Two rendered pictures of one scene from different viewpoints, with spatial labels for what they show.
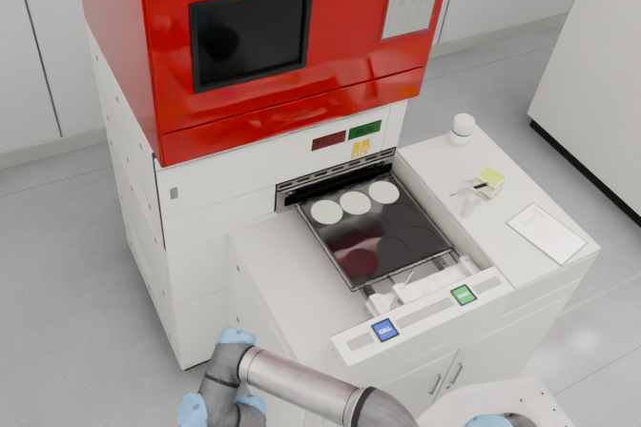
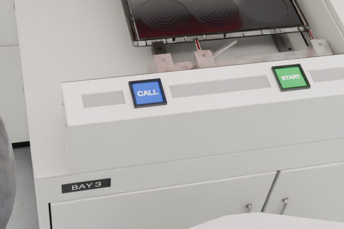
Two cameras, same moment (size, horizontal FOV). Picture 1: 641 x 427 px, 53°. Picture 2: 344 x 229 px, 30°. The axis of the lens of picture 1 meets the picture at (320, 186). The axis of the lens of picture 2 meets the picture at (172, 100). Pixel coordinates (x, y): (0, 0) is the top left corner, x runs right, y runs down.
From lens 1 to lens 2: 0.79 m
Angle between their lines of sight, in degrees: 10
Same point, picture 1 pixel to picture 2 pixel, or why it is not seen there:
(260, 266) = not seen: outside the picture
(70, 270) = not seen: outside the picture
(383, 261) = (196, 20)
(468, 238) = (331, 14)
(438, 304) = (246, 81)
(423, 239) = (267, 7)
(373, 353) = (115, 117)
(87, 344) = not seen: outside the picture
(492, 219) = not seen: outside the picture
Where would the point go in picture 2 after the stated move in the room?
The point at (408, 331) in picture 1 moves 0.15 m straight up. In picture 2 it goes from (184, 103) to (195, 40)
